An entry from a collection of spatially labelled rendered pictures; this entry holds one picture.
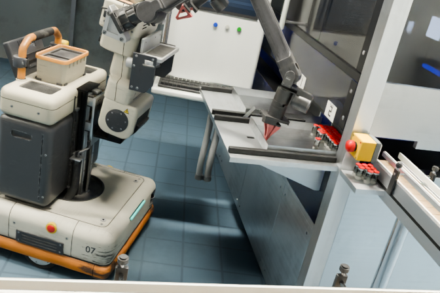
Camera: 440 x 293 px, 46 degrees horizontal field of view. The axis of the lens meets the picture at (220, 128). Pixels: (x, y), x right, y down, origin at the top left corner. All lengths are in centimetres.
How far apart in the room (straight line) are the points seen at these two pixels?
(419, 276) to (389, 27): 107
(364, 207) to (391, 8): 73
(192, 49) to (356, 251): 126
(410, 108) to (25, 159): 155
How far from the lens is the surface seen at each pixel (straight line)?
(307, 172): 196
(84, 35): 503
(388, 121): 187
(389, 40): 176
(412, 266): 229
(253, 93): 238
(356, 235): 207
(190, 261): 269
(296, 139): 201
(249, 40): 264
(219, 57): 265
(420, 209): 167
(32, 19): 512
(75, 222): 237
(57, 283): 100
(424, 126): 195
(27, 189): 241
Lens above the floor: 162
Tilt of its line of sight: 22 degrees down
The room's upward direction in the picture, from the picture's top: 12 degrees clockwise
